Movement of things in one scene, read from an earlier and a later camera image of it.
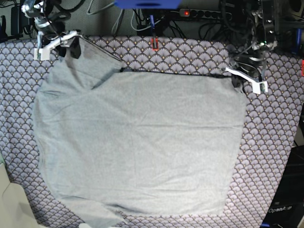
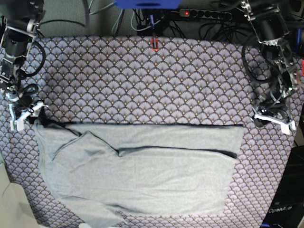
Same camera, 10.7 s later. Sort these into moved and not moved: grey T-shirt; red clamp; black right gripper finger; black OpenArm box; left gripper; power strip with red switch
Moved: grey T-shirt; left gripper; black right gripper finger
Not moved: power strip with red switch; black OpenArm box; red clamp
